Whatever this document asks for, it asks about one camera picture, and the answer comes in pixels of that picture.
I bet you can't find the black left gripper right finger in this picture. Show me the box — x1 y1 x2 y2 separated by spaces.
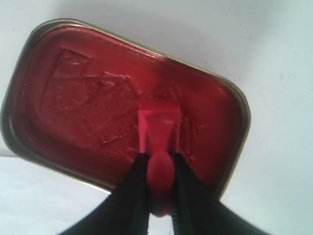
171 153 266 235

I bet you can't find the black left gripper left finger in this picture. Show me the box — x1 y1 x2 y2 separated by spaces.
63 154 150 235

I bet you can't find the red ink pad tin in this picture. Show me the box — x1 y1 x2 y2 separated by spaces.
0 19 250 197

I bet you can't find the red rubber stamp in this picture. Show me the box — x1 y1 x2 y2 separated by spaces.
138 99 181 217

